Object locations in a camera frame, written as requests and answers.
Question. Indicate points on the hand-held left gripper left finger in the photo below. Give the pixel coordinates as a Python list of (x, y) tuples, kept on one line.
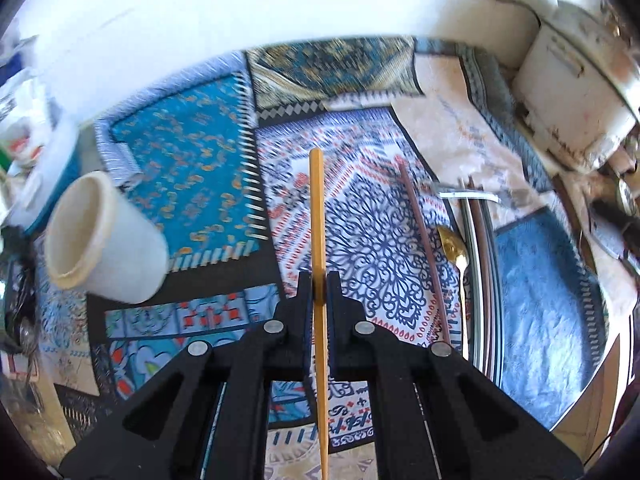
[(300, 310)]

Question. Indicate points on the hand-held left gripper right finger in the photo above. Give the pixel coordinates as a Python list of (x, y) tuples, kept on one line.
[(334, 310)]

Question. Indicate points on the silver fork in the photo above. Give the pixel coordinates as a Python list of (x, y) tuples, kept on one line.
[(475, 193)]

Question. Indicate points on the dark brown chopstick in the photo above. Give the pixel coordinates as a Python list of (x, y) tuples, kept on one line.
[(484, 260), (425, 240)]

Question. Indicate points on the white metal box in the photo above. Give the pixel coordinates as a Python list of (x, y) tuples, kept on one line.
[(570, 90)]

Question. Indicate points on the silver spoon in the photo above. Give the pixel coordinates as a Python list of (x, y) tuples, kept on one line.
[(472, 270)]

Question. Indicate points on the gold spoon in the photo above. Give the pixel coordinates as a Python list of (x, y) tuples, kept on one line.
[(452, 249)]

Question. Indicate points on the white plastic cup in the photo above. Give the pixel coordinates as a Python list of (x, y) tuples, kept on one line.
[(115, 260)]

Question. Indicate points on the patchwork patterned tablecloth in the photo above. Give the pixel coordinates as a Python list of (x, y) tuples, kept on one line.
[(380, 220)]

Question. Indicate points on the yellow wooden chopstick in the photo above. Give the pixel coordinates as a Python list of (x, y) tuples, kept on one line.
[(317, 210)]

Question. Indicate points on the white plastic bag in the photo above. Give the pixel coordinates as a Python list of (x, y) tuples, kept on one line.
[(25, 110)]

